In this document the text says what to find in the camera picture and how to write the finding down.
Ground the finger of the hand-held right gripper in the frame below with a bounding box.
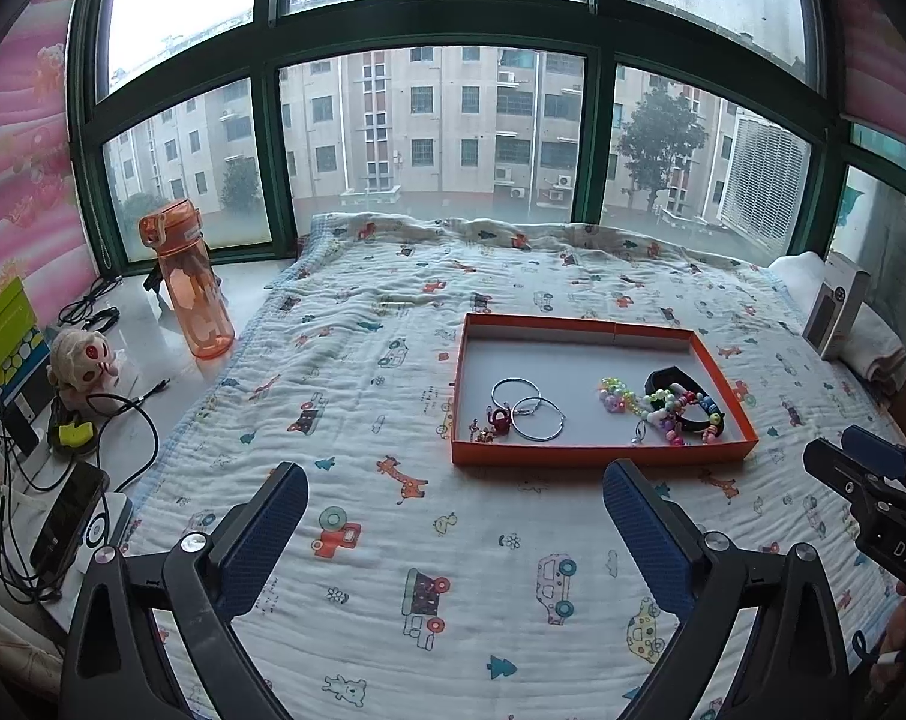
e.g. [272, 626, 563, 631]
[802, 439, 906, 520]
[843, 424, 906, 479]

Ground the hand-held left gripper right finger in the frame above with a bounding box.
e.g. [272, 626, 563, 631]
[603, 459, 851, 720]

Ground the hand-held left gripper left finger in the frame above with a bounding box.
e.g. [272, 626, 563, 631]
[61, 461, 309, 720]

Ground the large silver hoop earring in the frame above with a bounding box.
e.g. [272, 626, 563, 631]
[511, 396, 566, 442]

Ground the colourful bead bracelet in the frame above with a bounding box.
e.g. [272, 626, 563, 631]
[597, 375, 726, 447]

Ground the black wristband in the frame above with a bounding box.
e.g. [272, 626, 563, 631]
[643, 366, 726, 440]

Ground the orange shallow box tray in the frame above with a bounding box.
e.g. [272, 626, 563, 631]
[451, 313, 759, 468]

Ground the small silver hoop earring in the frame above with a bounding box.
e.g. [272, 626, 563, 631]
[490, 379, 542, 418]

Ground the person's right hand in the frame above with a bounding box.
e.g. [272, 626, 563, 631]
[877, 591, 906, 687]

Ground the white folded towel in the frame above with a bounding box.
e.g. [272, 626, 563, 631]
[768, 251, 906, 395]

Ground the white power bank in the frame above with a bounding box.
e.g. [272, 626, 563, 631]
[78, 491, 135, 578]

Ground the white box with dark print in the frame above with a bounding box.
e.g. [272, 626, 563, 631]
[802, 251, 872, 361]

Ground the black smartphone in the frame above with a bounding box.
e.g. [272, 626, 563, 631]
[29, 461, 110, 586]

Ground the white plush toy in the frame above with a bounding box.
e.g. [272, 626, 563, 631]
[50, 326, 120, 395]

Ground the orange water bottle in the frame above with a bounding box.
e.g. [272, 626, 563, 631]
[138, 199, 236, 359]

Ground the printed cartoon blanket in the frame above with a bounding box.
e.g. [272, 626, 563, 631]
[115, 211, 906, 720]

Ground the outdoor air conditioner unit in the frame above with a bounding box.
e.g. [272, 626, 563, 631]
[718, 109, 812, 245]

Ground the green box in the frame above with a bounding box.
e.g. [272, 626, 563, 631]
[0, 277, 53, 421]

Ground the large green tree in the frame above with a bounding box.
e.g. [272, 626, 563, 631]
[616, 86, 713, 215]

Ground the pink printed curtain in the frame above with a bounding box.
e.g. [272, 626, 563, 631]
[0, 0, 98, 316]

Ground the beige apartment building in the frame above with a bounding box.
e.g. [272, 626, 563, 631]
[108, 0, 731, 222]

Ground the black charging cable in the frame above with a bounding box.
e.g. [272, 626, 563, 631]
[85, 379, 170, 485]

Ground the black cable bundle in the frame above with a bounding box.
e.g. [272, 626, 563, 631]
[59, 274, 124, 331]

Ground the dark green window frame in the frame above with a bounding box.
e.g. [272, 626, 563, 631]
[70, 0, 848, 267]

